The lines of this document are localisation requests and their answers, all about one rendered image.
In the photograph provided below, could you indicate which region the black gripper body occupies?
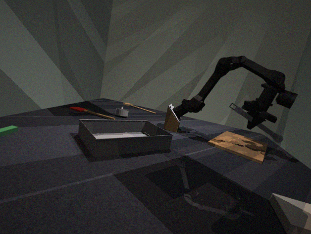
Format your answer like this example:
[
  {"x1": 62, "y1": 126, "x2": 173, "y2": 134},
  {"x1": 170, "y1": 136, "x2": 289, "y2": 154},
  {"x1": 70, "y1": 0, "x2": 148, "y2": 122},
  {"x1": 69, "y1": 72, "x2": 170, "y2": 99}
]
[{"x1": 241, "y1": 96, "x2": 277, "y2": 123}]

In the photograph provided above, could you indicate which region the grey metal roasting tin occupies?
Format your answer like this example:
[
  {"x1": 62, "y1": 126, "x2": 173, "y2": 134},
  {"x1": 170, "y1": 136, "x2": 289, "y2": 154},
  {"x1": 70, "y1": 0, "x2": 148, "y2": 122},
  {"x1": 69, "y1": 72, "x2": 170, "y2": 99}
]
[{"x1": 78, "y1": 119, "x2": 173, "y2": 157}]

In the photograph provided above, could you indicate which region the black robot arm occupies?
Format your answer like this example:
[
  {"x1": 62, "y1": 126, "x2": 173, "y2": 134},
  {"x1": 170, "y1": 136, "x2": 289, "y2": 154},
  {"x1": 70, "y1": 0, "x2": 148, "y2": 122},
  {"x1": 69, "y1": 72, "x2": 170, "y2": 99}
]
[{"x1": 173, "y1": 56, "x2": 298, "y2": 119}]

